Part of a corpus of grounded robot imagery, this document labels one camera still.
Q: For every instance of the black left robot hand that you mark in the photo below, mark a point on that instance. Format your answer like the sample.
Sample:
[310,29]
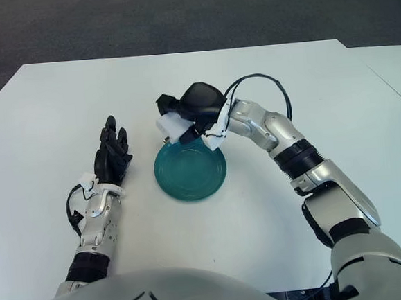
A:
[111,162]

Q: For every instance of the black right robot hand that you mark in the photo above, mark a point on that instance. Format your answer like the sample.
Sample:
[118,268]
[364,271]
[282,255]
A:
[202,101]

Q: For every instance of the white charger block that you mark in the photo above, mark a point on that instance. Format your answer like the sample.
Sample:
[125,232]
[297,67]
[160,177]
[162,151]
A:
[172,126]

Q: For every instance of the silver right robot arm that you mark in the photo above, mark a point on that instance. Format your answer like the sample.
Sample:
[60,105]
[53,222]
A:
[332,188]

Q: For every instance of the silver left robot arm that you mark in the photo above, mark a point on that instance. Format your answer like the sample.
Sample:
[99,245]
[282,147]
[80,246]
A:
[97,227]

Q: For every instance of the teal ceramic plate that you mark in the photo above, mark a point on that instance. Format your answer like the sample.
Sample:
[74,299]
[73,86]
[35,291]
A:
[192,173]

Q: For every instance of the white left wrist connector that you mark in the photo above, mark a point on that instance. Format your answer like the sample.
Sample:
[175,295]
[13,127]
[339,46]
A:
[88,181]

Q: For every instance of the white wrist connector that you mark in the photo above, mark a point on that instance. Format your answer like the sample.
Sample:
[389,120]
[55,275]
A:
[215,140]
[88,181]

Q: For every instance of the white right wrist connector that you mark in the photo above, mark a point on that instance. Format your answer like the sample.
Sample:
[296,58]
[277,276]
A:
[215,140]

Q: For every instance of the grey robot torso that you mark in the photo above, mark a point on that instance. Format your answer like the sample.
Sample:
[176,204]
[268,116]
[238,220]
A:
[146,296]

